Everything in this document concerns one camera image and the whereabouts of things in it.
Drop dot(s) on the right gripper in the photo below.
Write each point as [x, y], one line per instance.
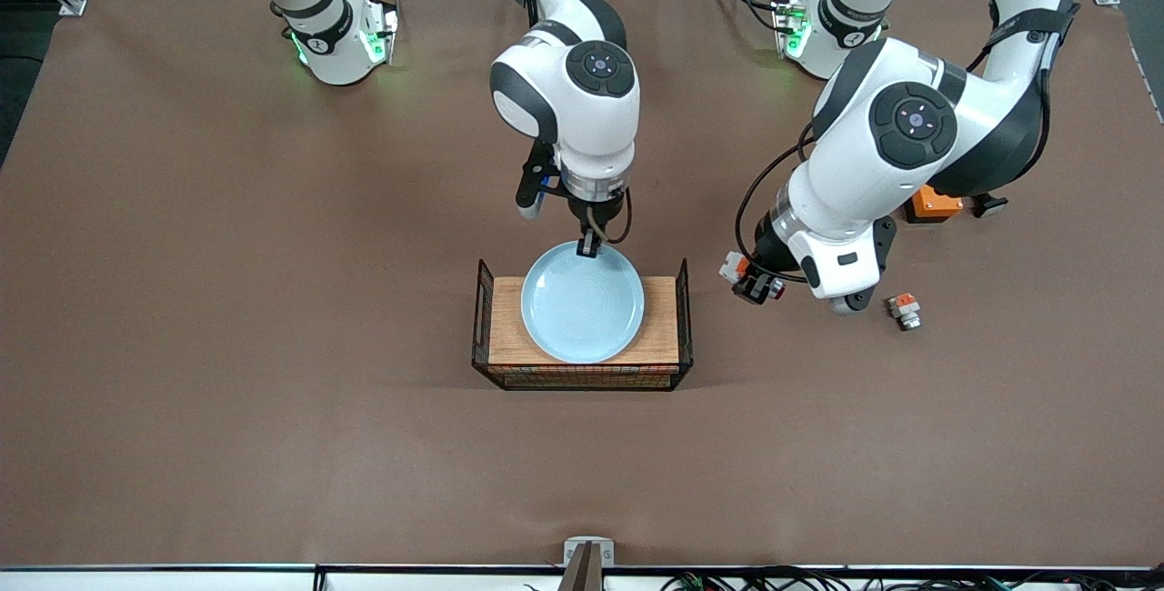
[593, 216]

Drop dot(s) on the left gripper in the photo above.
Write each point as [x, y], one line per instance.
[767, 257]

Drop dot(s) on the light blue round plate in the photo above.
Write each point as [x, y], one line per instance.
[582, 309]

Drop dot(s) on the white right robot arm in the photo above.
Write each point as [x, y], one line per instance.
[582, 118]

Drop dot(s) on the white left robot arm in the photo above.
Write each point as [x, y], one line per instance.
[855, 182]

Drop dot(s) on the black push button head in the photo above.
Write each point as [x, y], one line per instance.
[989, 205]

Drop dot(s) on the wooden board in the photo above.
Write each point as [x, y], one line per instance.
[505, 318]

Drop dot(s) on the grey orange contact block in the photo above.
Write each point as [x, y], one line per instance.
[905, 309]

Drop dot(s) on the brown table cover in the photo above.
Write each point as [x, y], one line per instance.
[273, 436]

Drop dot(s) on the orange button enclosure box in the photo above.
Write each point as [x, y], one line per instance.
[937, 205]

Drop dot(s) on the grey metal bracket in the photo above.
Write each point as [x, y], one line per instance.
[570, 553]

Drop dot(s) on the brown post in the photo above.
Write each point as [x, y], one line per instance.
[582, 577]

